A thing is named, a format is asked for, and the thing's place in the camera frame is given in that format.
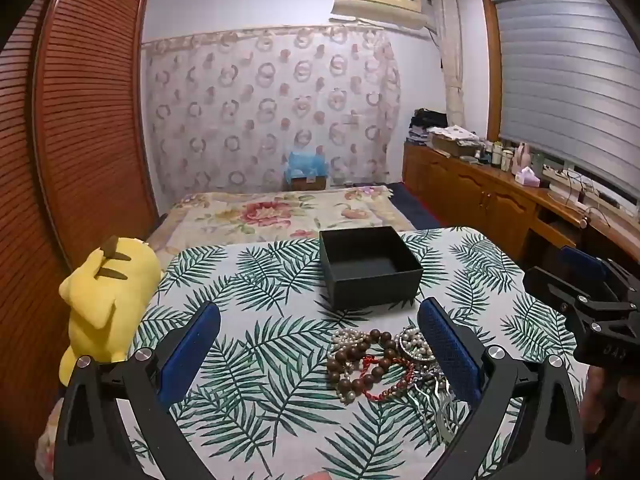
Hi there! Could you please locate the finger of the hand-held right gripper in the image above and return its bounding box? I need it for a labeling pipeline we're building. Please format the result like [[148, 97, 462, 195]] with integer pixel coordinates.
[[522, 266, 603, 313], [559, 246, 617, 283]]

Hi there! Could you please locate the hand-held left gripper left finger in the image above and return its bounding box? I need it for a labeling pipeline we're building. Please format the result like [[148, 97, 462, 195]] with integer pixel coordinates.
[[54, 301, 222, 480]]

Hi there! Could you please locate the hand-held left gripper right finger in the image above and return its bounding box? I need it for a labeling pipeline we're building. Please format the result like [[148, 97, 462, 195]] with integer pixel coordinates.
[[417, 296, 586, 480]]

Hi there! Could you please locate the purple chain bracelet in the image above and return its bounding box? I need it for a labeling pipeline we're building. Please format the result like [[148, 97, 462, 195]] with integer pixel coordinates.
[[414, 366, 447, 387]]

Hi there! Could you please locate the large pearl necklace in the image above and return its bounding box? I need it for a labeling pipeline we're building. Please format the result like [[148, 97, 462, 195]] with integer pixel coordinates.
[[401, 327, 434, 360]]

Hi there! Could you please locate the red cord bracelet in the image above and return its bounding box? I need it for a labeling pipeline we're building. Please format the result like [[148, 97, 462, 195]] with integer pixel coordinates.
[[361, 354, 417, 403]]

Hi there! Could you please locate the brown wooden bead bracelet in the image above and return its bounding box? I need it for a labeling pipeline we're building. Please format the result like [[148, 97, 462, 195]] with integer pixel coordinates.
[[326, 329, 416, 397]]

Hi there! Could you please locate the black square box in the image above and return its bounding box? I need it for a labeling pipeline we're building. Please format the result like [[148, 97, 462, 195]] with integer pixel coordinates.
[[319, 226, 425, 312]]

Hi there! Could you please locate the person's right hand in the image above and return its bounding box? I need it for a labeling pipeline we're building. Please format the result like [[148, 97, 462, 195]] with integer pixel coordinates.
[[582, 364, 640, 456]]

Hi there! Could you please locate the silver hair fork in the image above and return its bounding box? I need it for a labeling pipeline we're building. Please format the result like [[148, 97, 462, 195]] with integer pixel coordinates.
[[407, 375, 459, 444]]

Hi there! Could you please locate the white power strip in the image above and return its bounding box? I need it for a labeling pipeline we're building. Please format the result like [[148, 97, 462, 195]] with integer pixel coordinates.
[[542, 166, 602, 202]]

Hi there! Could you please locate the yellow plush toy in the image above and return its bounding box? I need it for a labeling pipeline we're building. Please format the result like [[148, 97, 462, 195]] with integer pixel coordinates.
[[58, 236, 163, 387]]

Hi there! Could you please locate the wooden cabinet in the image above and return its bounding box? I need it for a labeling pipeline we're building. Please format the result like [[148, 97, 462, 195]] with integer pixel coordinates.
[[402, 140, 640, 283]]

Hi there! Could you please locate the pink bottle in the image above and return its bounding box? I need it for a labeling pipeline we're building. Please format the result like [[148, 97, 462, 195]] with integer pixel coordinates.
[[512, 142, 532, 174]]

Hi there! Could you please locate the leaf print tablecloth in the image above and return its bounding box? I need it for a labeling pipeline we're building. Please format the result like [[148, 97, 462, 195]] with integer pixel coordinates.
[[127, 227, 591, 480]]

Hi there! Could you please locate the cluster of small bottles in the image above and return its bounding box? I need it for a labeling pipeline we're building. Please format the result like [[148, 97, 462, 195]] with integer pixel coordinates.
[[479, 137, 516, 172]]

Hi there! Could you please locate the floral bedspread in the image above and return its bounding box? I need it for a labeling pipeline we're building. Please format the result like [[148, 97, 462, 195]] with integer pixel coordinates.
[[147, 185, 418, 257]]

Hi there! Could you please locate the dark blue cloth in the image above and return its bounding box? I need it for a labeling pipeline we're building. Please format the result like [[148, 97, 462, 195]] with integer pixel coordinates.
[[389, 181, 442, 231]]

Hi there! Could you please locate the flat printed paper box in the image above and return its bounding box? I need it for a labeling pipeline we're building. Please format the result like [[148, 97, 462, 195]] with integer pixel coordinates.
[[426, 125, 485, 159]]

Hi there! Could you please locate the grey window blind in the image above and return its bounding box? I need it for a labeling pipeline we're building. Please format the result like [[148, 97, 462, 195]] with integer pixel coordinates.
[[492, 0, 640, 197]]

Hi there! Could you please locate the small cardboard box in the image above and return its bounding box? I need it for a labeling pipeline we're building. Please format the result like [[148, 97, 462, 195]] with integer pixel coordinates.
[[291, 175, 329, 192]]

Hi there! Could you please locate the stack of folded clothes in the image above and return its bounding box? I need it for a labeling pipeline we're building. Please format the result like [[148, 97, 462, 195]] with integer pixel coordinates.
[[407, 108, 449, 147]]

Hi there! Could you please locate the blue plastic bag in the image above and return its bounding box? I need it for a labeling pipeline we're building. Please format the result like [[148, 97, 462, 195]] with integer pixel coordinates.
[[283, 151, 329, 181]]

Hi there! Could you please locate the wooden slatted wardrobe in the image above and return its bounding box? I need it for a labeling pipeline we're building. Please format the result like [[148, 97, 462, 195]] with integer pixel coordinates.
[[0, 0, 162, 461]]

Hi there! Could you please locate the circle print curtain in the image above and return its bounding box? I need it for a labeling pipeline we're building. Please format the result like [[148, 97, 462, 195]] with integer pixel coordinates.
[[141, 24, 404, 194]]

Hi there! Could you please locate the white lace curtain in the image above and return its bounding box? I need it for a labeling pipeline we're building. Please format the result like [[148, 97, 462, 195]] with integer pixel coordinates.
[[431, 0, 467, 129]]

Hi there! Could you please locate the white air conditioner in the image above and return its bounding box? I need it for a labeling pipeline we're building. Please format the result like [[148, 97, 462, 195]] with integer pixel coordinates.
[[328, 0, 436, 34]]

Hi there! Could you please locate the dark cable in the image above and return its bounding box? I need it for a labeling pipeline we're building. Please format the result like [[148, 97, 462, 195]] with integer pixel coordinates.
[[565, 172, 613, 226]]

